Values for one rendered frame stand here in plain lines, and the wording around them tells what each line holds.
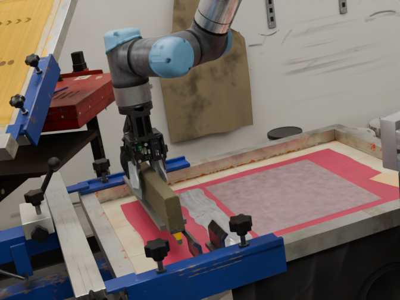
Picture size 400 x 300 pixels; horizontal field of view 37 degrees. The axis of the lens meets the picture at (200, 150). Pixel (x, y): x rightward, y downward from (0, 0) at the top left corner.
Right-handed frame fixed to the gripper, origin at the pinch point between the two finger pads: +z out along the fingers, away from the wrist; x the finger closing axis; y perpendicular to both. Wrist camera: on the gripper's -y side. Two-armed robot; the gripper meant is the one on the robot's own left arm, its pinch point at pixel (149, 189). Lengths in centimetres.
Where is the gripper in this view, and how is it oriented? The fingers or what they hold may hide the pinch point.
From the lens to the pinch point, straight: 131.5
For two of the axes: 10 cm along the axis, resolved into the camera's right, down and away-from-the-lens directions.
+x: 9.3, -2.4, 2.7
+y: 3.3, 2.5, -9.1
